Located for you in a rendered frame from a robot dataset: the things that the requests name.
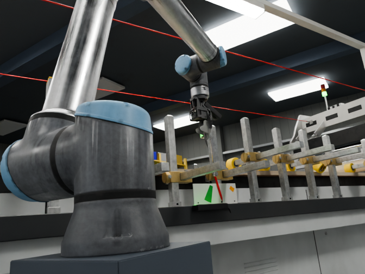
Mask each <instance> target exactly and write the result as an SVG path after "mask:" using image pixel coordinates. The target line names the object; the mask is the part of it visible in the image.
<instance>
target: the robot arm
mask: <svg viewBox="0 0 365 274"><path fill-rule="evenodd" d="M117 1H118V0H76V3H75V6H74V9H73V13H72V16H71V19H70V23H69V25H68V28H67V32H66V35H65V38H64V42H63V44H62V48H61V51H60V54H59V58H58V61H57V64H56V67H55V70H54V74H53V77H52V81H51V84H50V86H49V90H48V93H47V97H46V100H45V103H44V106H43V109H42V111H40V112H37V113H34V114H33V115H32V116H31V117H30V119H29V121H28V124H27V128H26V131H25V134H24V137H23V139H21V140H17V141H15V142H14V143H12V144H11V145H10V146H9V147H8V148H7V149H6V150H5V152H4V153H3V155H2V161H1V175H2V179H3V182H4V184H5V185H6V187H7V188H8V189H9V190H10V191H11V192H12V193H13V194H14V195H15V196H17V197H18V198H20V199H22V200H25V201H29V202H49V201H54V200H61V199H66V198H73V197H74V209H73V214H72V216H71V219H70V221H69V224H68V226H67V229H66V232H65V235H64V238H63V240H62V242H61V257H66V258H80V257H99V256H111V255H118V254H128V253H136V252H144V251H151V250H157V249H161V248H165V247H168V246H169V233H168V231H167V228H166V226H165V223H164V221H163V219H162V216H161V214H160V212H159V209H158V207H157V204H156V188H155V169H154V150H153V131H152V125H151V121H150V116H149V114H148V112H147V111H146V110H144V109H143V108H141V107H139V106H137V105H134V104H131V103H127V102H121V101H111V100H97V101H95V96H96V92H97V87H98V82H99V78H100V72H101V69H102V64H103V60H104V55H105V50H106V45H107V42H108V37H109V32H110V27H111V23H112V18H113V14H114V11H115V9H116V5H117ZM142 1H148V2H149V4H150V5H151V6H152V7H153V8H154V9H155V10H156V11H157V12H158V13H159V14H160V15H161V17H162V18H163V19H164V20H165V21H166V22H167V23H168V24H169V25H170V26H171V27H172V29H173V30H174V31H175V32H176V33H177V34H178V35H179V36H180V37H181V38H182V39H183V41H184V42H185V43H186V44H187V45H188V46H189V47H190V49H191V50H193V51H194V52H195V55H193V56H191V57H190V56H189V55H181V56H180V57H179V58H178V59H177V60H176V62H175V70H176V71H177V72H178V74H179V75H181V76H182V77H184V78H185V79H186V80H188V81H189V82H190V89H191V98H190V104H191V110H190V111H189V114H191V115H190V121H193V122H199V128H197V129H196V132H197V133H198V134H201V135H203V137H204V139H205V140H208V138H209V136H210V133H211V128H212V122H213V120H214V121H217V120H219V119H221V117H222V116H221V114H220V113H219V112H218V111H216V110H215V109H214V108H213V107H212V106H210V105H209V104H208V102H207V101H208V98H209V87H208V81H207V72H208V71H211V70H215V69H218V68H221V67H223V66H225V65H226V63H227V59H226V53H225V50H224V48H223V46H218V47H217V46H216V45H215V44H214V43H213V42H212V41H211V39H210V38H209V37H208V35H207V34H206V33H205V32H204V30H203V29H202V27H201V26H200V25H199V23H198V22H197V21H196V20H195V18H194V17H193V16H192V14H191V13H190V12H189V11H188V9H187V8H186V7H185V6H184V4H183V3H182V1H181V0H142Z"/></svg>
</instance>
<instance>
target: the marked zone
mask: <svg viewBox="0 0 365 274"><path fill-rule="evenodd" d="M212 189H213V186H211V185H210V186H209V189H208V191H207V194H206V196H205V199H204V200H206V201H208V202H210V203H211V200H212Z"/></svg>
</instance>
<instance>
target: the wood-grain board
mask: <svg viewBox="0 0 365 274"><path fill-rule="evenodd" d="M184 170H188V171H190V170H193V169H178V171H184ZM313 173H314V176H315V177H330V175H329V172H323V173H318V172H313ZM256 174H257V177H279V173H278V171H256ZM287 175H288V177H306V173H305V171H287ZM236 176H238V177H247V176H248V174H247V173H243V174H240V175H236ZM337 176H338V177H365V173H359V172H337Z"/></svg>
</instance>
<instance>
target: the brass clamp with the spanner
mask: <svg viewBox="0 0 365 274"><path fill-rule="evenodd" d="M223 171H226V170H220V171H217V172H218V176H217V177H216V178H217V179H221V181H223V180H232V179H233V176H232V177H223ZM206 178H207V180H210V181H212V180H215V177H214V176H213V175H212V173H209V174H206Z"/></svg>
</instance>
